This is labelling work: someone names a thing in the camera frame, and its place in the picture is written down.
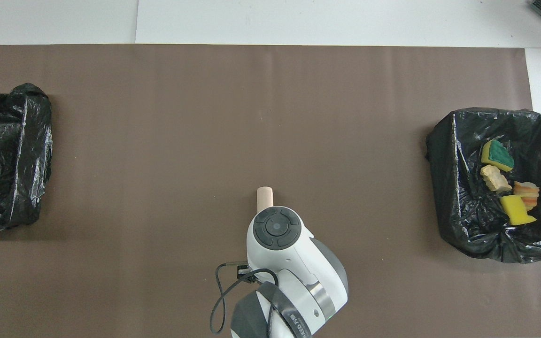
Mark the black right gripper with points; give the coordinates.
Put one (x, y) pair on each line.
(246, 273)

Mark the beige hand brush black bristles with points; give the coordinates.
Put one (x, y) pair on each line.
(265, 196)

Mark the pale striped croissant piece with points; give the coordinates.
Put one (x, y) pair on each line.
(493, 178)

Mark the notched yellow sponge piece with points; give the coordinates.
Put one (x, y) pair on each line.
(514, 209)

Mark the stepped yellow sponge piece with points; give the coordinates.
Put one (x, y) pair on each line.
(500, 157)

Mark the orange striped croissant piece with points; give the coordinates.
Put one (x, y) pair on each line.
(528, 191)

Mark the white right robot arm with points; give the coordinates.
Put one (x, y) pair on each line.
(275, 253)

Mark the black bag lined bin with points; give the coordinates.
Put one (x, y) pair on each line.
(17, 155)
(458, 188)

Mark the brown table mat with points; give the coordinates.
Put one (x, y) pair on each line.
(158, 188)

